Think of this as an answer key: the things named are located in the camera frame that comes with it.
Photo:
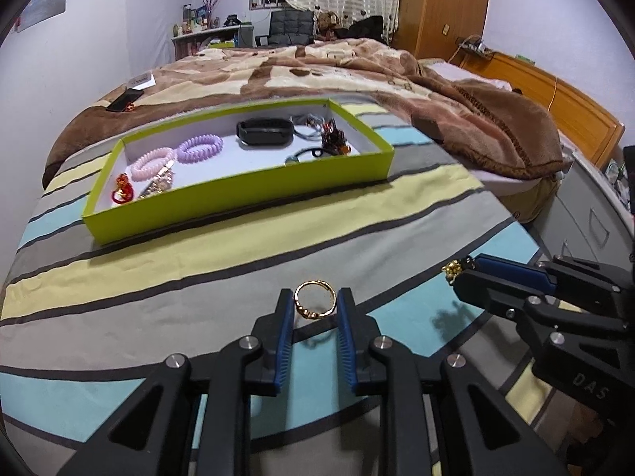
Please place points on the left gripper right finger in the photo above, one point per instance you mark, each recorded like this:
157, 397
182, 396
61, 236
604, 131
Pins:
356, 332

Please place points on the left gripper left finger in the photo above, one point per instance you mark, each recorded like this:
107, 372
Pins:
275, 333

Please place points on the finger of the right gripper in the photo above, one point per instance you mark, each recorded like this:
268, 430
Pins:
495, 295
513, 272

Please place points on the red beaded knot charm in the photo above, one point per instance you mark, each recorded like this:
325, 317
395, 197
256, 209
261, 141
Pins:
123, 192

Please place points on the grey bedside cabinet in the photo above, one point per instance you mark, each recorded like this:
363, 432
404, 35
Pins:
585, 219

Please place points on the wooden bed headboard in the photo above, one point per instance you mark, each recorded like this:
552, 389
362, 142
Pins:
593, 129

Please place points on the brown patterned blanket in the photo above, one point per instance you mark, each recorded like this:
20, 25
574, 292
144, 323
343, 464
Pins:
495, 129

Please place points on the green shallow tray box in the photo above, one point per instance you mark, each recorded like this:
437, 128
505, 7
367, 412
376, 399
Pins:
239, 177

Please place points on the striped table cloth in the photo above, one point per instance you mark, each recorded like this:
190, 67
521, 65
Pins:
82, 324

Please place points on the white power strip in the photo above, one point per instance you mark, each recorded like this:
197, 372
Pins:
477, 47

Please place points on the black smartphone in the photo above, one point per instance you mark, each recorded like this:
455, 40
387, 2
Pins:
125, 101

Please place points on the white small box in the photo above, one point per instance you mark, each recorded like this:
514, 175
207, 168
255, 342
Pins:
141, 82

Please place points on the orange wooden wardrobe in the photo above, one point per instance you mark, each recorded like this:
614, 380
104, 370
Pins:
434, 28

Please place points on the black office chair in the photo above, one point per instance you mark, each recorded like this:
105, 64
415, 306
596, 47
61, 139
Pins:
288, 27

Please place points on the white cluttered desk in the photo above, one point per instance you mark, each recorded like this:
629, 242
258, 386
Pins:
222, 37

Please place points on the brown teddy bear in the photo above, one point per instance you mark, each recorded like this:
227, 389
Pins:
326, 25

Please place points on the grey wire bangle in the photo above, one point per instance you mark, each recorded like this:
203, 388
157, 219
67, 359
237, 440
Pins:
309, 127

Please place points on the silver wall poster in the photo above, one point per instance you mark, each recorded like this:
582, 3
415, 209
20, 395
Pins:
37, 11

